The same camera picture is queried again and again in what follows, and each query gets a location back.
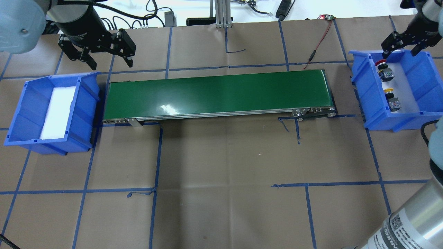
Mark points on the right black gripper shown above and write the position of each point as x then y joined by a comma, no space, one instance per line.
424,34

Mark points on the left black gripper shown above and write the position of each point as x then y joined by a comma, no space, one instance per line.
77,25

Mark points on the red mushroom push button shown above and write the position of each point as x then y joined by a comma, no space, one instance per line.
385,73

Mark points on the yellow mushroom push button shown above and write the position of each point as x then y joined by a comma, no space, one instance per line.
393,102

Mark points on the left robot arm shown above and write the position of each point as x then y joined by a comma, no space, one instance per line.
22,22

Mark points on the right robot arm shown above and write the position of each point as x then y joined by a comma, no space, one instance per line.
417,224

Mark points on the white foam pad destination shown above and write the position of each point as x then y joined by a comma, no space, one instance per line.
408,84

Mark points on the blue destination bin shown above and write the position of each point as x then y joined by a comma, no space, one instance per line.
432,99

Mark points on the green conveyor belt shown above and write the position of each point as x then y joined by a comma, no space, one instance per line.
304,94

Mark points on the white foam pad source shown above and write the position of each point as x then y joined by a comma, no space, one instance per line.
58,113

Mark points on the black power adapter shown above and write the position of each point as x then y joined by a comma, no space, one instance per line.
170,19

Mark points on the blue source bin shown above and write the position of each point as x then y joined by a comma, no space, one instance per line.
30,113

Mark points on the aluminium profile post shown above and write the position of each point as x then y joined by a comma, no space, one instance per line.
222,14

